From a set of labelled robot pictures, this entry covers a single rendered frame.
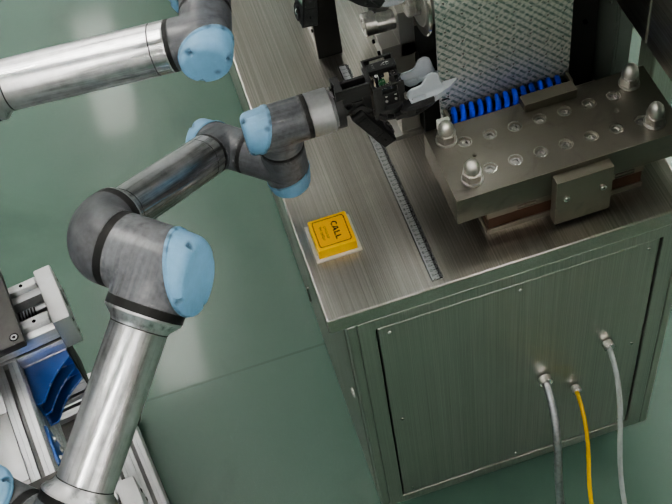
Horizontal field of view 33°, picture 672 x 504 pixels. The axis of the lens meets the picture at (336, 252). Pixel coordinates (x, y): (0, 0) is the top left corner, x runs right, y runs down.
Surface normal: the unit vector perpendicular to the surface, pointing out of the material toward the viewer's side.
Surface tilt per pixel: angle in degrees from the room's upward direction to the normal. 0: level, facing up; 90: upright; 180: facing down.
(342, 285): 0
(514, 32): 90
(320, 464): 0
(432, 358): 90
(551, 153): 0
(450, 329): 90
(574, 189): 90
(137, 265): 29
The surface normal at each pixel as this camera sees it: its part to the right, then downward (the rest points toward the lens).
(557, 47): 0.29, 0.76
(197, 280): 0.93, 0.16
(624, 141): -0.11, -0.58
